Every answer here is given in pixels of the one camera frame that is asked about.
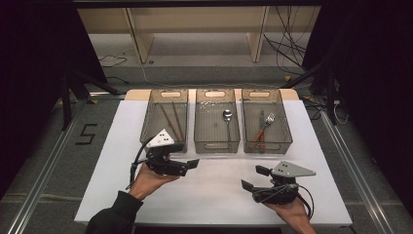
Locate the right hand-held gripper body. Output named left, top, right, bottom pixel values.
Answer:
left=252, top=160, right=317, bottom=205

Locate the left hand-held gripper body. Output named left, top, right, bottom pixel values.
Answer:
left=145, top=128, right=190, bottom=177

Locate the clear grey plastic bin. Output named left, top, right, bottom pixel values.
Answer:
left=139, top=89, right=190, bottom=155
left=193, top=88, right=242, bottom=154
left=241, top=88, right=294, bottom=155

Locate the wooden-handled table knife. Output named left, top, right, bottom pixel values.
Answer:
left=258, top=110, right=267, bottom=152

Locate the wooden-handled fork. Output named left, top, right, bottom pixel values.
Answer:
left=252, top=112, right=277, bottom=143

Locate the silver metal spoon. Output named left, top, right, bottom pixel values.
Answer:
left=222, top=108, right=234, bottom=142

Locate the person's right hand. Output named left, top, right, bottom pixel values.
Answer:
left=262, top=179, right=313, bottom=227

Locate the person's left hand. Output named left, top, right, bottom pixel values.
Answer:
left=128, top=161, right=181, bottom=201

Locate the white table sheet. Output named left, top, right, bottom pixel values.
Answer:
left=74, top=98, right=354, bottom=227

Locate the black metal stand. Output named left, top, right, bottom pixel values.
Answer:
left=59, top=69, right=123, bottom=131
left=282, top=58, right=339, bottom=126

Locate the light wooden shelf unit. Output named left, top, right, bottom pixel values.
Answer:
left=77, top=6, right=322, bottom=64

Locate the dark curtain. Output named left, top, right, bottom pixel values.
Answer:
left=0, top=0, right=108, bottom=199
left=303, top=0, right=413, bottom=215

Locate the left hand-held gripper cable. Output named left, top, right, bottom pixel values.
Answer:
left=126, top=136, right=155, bottom=190

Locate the aluminium floor rail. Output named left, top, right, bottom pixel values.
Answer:
left=319, top=110, right=395, bottom=234
left=6, top=97, right=89, bottom=234

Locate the thin black floor cable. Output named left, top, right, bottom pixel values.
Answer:
left=97, top=54, right=129, bottom=68

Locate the bundle of black cables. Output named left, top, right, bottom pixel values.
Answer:
left=263, top=6, right=310, bottom=76

